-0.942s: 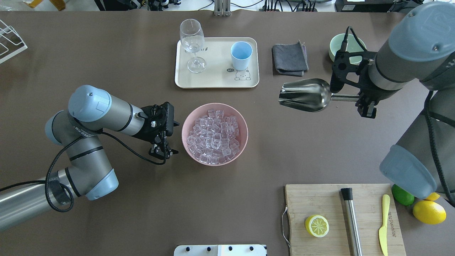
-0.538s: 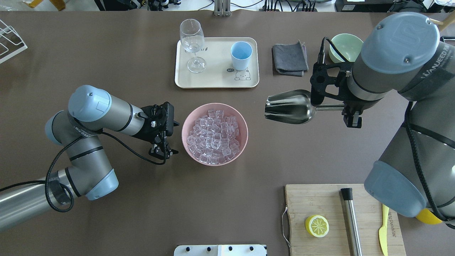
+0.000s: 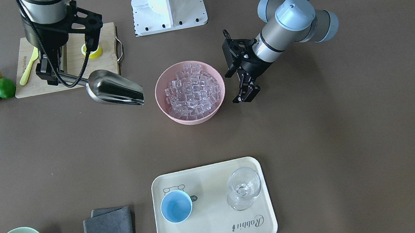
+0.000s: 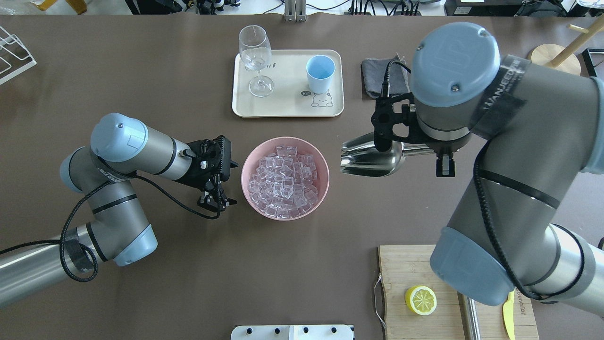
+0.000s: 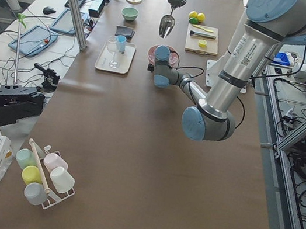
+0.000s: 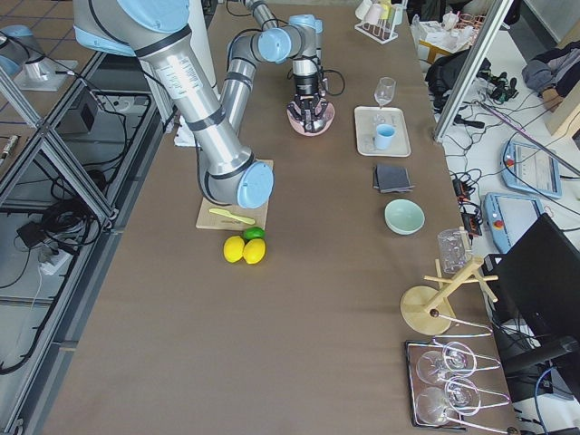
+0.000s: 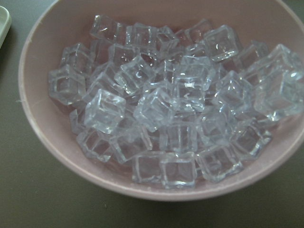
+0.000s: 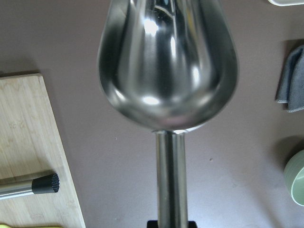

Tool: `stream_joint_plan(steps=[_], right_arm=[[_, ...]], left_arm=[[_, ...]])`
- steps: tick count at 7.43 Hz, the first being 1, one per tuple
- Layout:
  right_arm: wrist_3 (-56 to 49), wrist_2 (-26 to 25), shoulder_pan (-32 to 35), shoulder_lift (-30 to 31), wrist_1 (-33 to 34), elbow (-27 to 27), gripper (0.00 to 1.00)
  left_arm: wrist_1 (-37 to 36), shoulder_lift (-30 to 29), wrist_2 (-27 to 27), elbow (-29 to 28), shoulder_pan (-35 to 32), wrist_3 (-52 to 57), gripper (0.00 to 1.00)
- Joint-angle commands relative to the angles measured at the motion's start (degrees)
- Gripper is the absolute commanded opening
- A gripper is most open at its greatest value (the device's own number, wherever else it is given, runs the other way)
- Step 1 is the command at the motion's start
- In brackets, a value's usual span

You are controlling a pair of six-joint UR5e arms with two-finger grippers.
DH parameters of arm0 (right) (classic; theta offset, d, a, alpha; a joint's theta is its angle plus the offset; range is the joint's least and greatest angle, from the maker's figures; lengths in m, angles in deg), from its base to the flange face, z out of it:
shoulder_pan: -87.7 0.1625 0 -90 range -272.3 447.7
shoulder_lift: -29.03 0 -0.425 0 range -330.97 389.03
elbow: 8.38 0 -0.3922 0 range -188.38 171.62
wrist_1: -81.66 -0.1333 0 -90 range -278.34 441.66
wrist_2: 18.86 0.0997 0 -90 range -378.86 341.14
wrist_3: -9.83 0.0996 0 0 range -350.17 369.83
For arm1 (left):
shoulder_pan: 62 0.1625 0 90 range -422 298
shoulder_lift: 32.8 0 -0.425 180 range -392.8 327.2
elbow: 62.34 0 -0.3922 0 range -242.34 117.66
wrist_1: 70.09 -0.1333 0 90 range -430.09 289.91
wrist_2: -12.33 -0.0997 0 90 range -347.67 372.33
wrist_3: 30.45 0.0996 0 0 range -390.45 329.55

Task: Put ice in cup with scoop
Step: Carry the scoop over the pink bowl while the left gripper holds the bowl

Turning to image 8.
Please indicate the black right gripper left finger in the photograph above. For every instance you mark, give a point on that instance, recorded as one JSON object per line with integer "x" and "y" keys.
{"x": 152, "y": 224}

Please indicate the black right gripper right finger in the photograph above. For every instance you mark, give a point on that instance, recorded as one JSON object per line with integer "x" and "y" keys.
{"x": 192, "y": 224}

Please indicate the stainless steel ice scoop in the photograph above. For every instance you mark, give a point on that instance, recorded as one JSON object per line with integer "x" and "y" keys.
{"x": 170, "y": 66}

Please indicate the grey folded cloth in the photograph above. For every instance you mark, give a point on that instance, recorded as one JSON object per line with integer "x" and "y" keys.
{"x": 291, "y": 86}

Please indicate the cream serving tray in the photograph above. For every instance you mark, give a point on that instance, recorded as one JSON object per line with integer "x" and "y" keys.
{"x": 283, "y": 3}

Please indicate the bamboo cutting board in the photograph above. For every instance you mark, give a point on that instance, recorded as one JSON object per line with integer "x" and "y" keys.
{"x": 30, "y": 147}

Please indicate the green bowl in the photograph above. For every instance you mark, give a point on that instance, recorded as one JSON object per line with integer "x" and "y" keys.
{"x": 294, "y": 177}

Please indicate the steel muddler black tip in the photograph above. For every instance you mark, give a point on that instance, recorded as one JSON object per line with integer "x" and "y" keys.
{"x": 41, "y": 185}

